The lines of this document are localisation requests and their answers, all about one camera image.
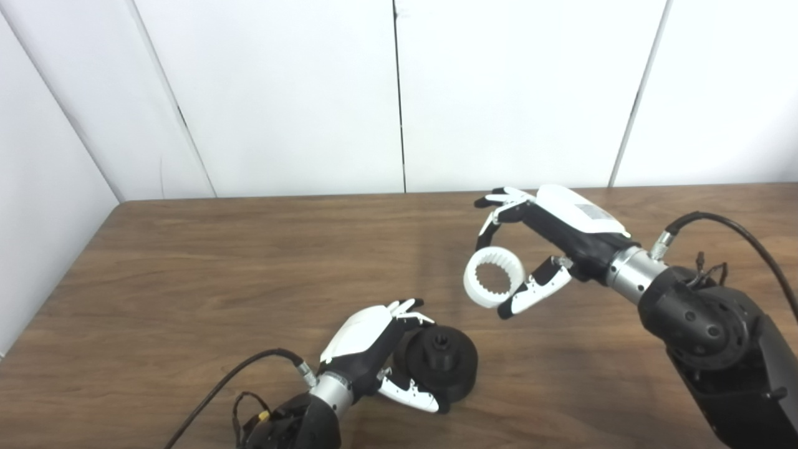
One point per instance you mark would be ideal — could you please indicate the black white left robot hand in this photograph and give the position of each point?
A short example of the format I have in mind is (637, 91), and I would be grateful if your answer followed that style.
(361, 330)

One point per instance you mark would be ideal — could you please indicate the round black plastic part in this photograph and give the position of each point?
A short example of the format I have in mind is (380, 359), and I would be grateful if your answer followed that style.
(452, 368)

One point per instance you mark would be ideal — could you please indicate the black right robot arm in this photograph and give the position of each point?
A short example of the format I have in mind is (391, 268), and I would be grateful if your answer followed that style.
(717, 337)

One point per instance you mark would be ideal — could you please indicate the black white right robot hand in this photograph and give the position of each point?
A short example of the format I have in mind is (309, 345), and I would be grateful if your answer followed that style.
(573, 218)

